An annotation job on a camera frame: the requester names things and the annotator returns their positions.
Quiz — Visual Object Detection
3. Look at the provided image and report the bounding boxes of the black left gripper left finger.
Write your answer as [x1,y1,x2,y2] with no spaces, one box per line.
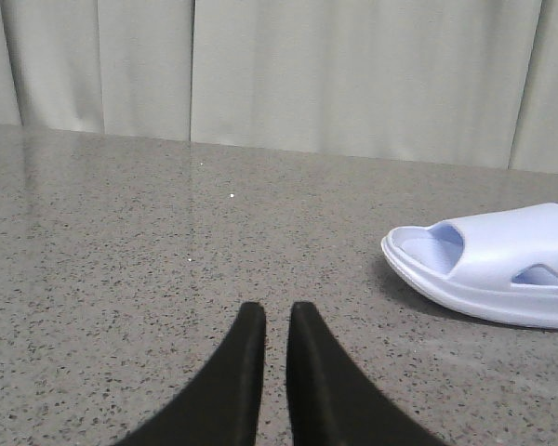
[118,302,266,445]

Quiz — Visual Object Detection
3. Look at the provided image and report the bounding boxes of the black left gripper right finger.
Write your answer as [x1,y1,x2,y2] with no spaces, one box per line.
[286,301,440,445]

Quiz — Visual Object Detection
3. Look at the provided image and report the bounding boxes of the light blue slipper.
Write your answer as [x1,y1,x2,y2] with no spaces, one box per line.
[381,203,558,329]

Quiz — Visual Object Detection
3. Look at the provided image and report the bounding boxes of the grey-white curtain backdrop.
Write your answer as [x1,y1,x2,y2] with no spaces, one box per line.
[0,1,558,173]

